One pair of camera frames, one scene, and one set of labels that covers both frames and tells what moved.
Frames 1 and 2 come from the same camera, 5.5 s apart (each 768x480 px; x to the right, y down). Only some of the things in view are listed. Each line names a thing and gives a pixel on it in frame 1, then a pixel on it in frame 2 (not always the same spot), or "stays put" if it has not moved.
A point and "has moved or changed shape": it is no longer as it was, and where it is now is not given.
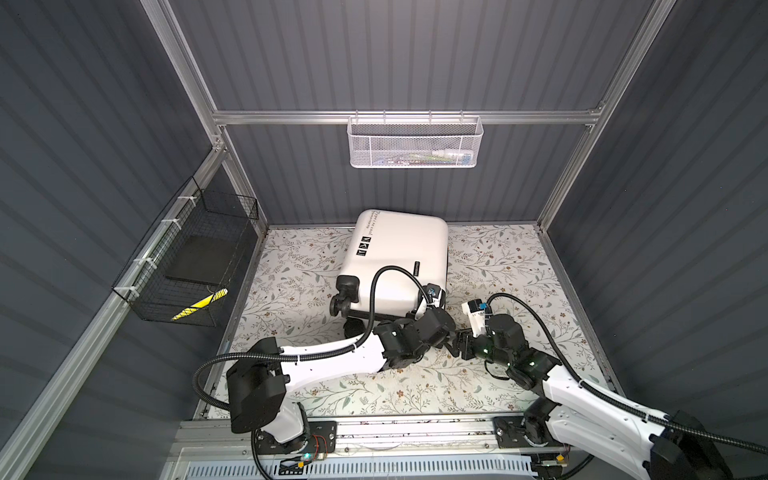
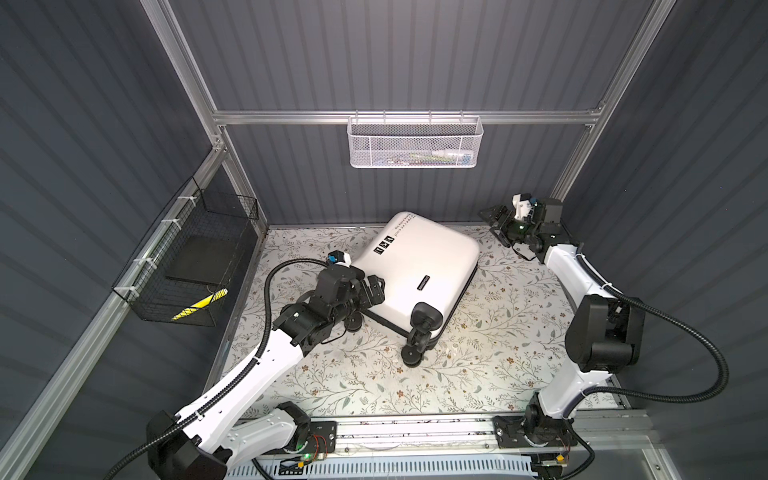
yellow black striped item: x=202 y=304 stays put
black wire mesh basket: x=181 y=272 stays put
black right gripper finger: x=465 y=343 → x=497 y=216
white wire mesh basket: x=414 y=142 stays put
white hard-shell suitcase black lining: x=416 y=241 has moved or changed shape
